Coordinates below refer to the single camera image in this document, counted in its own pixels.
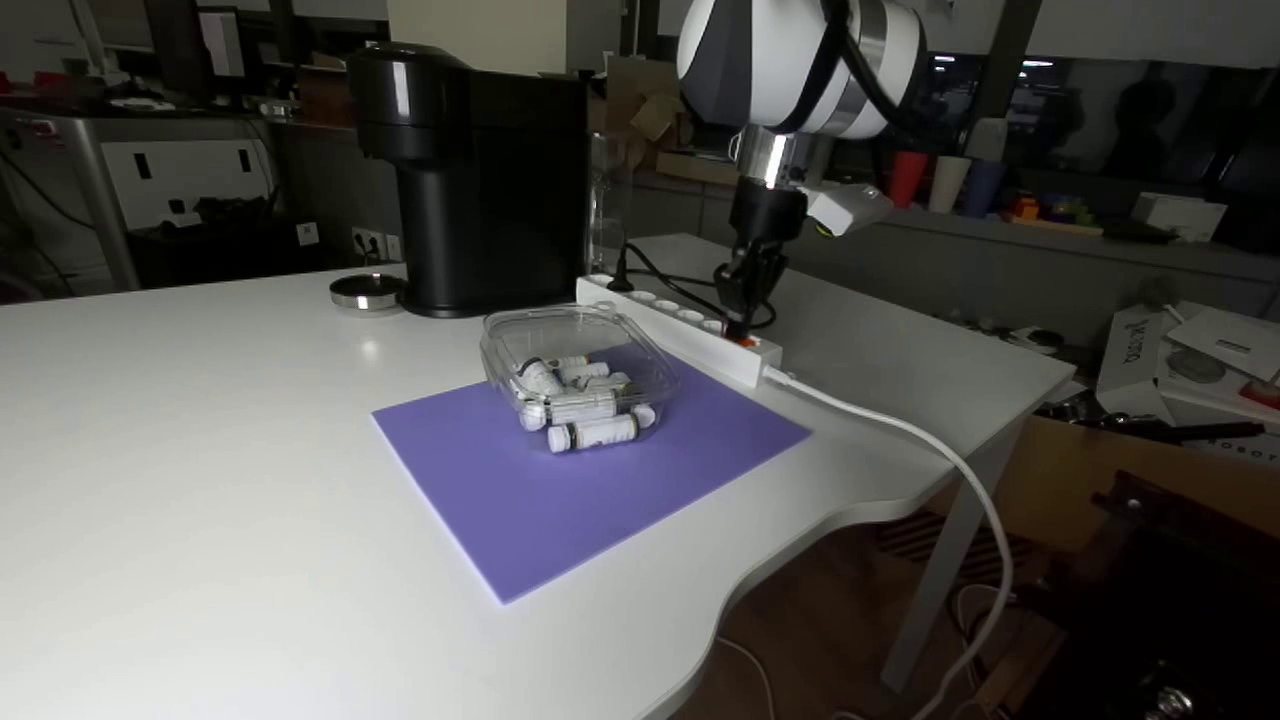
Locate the black coffee machine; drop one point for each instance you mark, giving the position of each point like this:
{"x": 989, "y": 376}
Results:
{"x": 483, "y": 174}

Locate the white printer device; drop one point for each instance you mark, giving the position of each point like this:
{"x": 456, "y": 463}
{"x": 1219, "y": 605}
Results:
{"x": 1183, "y": 363}

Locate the red cup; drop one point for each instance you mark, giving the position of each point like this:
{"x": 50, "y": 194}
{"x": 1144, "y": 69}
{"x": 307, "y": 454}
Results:
{"x": 911, "y": 177}

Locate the white power strip orange switch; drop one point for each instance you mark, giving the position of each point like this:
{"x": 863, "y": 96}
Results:
{"x": 664, "y": 322}

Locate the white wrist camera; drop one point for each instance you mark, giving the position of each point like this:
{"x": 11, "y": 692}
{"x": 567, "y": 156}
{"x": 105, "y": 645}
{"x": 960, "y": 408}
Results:
{"x": 845, "y": 210}

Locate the clear plastic container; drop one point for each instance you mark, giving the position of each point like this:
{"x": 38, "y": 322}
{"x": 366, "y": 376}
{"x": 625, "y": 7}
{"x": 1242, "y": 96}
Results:
{"x": 567, "y": 335}

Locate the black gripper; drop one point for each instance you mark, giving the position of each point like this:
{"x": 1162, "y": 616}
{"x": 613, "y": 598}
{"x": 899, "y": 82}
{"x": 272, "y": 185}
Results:
{"x": 764, "y": 222}

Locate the white table leg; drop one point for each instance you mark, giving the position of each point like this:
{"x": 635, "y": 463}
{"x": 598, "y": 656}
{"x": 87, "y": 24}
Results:
{"x": 946, "y": 560}

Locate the white cup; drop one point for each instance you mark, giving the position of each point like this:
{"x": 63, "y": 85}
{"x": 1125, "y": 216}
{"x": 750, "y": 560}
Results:
{"x": 949, "y": 185}

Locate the round metal disc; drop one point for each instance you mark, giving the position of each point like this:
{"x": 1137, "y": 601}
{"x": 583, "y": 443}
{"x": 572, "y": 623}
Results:
{"x": 366, "y": 288}

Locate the brown cardboard box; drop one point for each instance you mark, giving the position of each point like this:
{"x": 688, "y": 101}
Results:
{"x": 653, "y": 127}

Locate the green small object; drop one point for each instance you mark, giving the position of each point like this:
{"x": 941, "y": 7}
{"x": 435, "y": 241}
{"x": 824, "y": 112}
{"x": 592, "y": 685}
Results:
{"x": 1075, "y": 214}

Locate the white cardboard box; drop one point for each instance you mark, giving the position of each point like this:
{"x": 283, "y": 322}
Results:
{"x": 1183, "y": 216}

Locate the white coffee capsule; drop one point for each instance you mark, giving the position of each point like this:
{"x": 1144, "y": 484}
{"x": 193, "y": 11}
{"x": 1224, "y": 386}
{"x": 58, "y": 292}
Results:
{"x": 601, "y": 430}
{"x": 583, "y": 364}
{"x": 539, "y": 381}
{"x": 583, "y": 405}
{"x": 618, "y": 386}
{"x": 533, "y": 416}

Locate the purple rectangular mat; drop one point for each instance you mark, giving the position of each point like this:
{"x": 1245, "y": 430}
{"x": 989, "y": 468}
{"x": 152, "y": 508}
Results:
{"x": 561, "y": 493}

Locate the blue cup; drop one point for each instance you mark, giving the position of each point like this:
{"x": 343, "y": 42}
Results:
{"x": 981, "y": 189}

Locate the orange small object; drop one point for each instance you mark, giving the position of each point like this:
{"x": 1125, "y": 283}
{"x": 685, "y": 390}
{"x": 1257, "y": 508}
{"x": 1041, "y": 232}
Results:
{"x": 1026, "y": 210}

